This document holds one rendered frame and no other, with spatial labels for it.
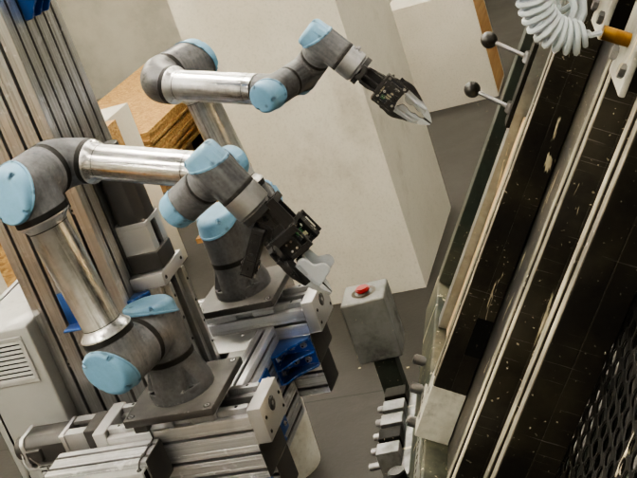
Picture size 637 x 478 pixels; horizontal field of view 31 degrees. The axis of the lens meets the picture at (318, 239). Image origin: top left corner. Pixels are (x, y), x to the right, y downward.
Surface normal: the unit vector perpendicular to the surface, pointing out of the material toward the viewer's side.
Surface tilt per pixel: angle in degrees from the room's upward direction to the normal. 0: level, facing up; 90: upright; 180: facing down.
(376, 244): 90
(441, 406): 90
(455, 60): 90
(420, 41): 90
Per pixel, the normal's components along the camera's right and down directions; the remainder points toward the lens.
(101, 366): -0.37, 0.57
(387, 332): -0.13, 0.40
